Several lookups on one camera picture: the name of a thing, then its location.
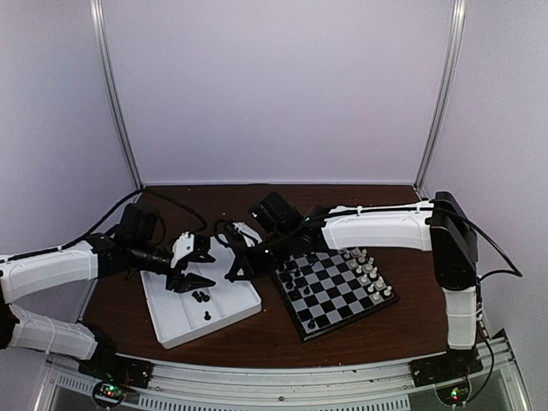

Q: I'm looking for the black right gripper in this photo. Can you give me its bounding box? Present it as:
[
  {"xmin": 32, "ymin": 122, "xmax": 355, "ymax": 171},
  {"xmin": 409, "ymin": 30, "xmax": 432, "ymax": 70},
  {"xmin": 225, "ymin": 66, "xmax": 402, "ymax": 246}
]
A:
[{"xmin": 229, "ymin": 228, "xmax": 295, "ymax": 280}]

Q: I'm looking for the black king piece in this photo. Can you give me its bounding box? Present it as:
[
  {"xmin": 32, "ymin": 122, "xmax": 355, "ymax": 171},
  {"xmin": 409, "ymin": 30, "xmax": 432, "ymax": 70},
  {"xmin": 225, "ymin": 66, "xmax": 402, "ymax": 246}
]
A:
[{"xmin": 290, "ymin": 289, "xmax": 301, "ymax": 301}]

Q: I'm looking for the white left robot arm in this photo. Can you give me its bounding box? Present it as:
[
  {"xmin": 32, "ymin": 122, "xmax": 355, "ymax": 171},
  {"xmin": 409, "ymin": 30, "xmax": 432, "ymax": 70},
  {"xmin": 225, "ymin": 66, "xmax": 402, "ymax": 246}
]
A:
[{"xmin": 1, "ymin": 205, "xmax": 215, "ymax": 380}]

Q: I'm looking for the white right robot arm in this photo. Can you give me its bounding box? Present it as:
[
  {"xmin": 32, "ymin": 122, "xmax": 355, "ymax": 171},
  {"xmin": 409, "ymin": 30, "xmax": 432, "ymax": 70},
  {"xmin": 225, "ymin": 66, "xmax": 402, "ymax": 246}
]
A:
[{"xmin": 224, "ymin": 192, "xmax": 480, "ymax": 378}]

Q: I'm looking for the black pieces pile in tray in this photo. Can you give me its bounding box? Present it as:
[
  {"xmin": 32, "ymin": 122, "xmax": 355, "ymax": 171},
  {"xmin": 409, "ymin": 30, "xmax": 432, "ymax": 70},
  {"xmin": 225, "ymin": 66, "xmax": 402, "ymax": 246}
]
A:
[{"xmin": 192, "ymin": 290, "xmax": 211, "ymax": 321}]

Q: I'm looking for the left circuit board with LEDs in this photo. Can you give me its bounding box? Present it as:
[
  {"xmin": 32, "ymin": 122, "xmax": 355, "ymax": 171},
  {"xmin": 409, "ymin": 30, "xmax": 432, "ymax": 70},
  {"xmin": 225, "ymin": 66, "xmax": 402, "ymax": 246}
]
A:
[{"xmin": 92, "ymin": 382, "xmax": 127, "ymax": 408}]

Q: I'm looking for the circuit board with leds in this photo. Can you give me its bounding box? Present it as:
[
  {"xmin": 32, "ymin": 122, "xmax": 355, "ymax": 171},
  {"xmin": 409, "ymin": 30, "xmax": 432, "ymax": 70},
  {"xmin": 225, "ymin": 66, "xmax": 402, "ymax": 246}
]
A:
[
  {"xmin": 92, "ymin": 382, "xmax": 127, "ymax": 408},
  {"xmin": 436, "ymin": 382, "xmax": 471, "ymax": 407}
]

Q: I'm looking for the right circuit board with LEDs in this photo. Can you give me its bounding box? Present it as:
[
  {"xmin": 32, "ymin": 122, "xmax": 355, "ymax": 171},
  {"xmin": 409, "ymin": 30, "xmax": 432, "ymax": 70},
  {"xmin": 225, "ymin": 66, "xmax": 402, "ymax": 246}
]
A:
[{"xmin": 436, "ymin": 382, "xmax": 471, "ymax": 407}]

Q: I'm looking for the white compartment tray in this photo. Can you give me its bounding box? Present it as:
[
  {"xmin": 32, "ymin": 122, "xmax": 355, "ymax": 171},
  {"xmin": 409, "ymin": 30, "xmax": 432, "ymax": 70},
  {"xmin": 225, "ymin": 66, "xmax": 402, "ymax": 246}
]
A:
[{"xmin": 140, "ymin": 241, "xmax": 262, "ymax": 349}]

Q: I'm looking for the black and grey chessboard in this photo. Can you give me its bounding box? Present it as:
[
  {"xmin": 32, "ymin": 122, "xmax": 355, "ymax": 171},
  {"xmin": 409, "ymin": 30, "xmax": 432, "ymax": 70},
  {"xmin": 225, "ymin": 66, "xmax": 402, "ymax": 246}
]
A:
[{"xmin": 272, "ymin": 247, "xmax": 399, "ymax": 342}]

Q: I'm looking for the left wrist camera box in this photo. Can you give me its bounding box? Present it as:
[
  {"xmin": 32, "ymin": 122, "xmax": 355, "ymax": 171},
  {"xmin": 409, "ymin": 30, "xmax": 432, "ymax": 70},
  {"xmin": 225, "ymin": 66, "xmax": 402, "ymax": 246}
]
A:
[{"xmin": 170, "ymin": 231, "xmax": 194, "ymax": 269}]

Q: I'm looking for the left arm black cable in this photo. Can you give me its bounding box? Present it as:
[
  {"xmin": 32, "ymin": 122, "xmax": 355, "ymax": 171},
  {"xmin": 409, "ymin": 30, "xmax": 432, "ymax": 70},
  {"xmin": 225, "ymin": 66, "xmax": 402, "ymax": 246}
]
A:
[{"xmin": 0, "ymin": 188, "xmax": 211, "ymax": 262}]

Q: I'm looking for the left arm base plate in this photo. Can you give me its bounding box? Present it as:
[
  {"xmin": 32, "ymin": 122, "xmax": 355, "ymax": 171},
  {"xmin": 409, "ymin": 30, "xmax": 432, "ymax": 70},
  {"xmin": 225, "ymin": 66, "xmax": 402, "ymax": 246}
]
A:
[{"xmin": 77, "ymin": 355, "xmax": 154, "ymax": 389}]

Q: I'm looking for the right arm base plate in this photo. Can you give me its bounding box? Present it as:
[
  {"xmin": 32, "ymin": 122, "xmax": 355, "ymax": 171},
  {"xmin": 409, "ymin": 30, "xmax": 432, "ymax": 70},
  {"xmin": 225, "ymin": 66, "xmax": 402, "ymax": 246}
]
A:
[{"xmin": 409, "ymin": 351, "xmax": 483, "ymax": 387}]

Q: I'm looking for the front aluminium rail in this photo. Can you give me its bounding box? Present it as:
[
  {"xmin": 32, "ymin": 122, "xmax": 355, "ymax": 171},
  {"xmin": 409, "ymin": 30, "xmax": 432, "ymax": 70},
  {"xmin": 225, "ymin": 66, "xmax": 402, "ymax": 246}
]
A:
[{"xmin": 31, "ymin": 337, "xmax": 532, "ymax": 410}]

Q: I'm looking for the left aluminium frame post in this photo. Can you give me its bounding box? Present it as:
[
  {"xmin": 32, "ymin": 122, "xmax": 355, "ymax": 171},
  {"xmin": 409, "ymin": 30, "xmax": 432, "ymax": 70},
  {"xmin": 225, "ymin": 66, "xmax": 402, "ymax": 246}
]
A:
[{"xmin": 89, "ymin": 0, "xmax": 144, "ymax": 188}]

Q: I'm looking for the aluminium frame post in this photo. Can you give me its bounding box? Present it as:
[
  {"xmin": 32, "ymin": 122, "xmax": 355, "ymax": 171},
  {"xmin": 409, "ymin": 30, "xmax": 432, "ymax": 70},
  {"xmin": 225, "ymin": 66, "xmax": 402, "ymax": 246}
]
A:
[
  {"xmin": 89, "ymin": 0, "xmax": 144, "ymax": 188},
  {"xmin": 413, "ymin": 0, "xmax": 467, "ymax": 198}
]

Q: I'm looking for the right aluminium frame post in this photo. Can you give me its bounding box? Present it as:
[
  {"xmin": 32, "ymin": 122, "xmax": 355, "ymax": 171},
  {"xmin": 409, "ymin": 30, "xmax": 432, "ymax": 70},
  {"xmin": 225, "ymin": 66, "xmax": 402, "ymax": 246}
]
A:
[{"xmin": 413, "ymin": 0, "xmax": 467, "ymax": 198}]

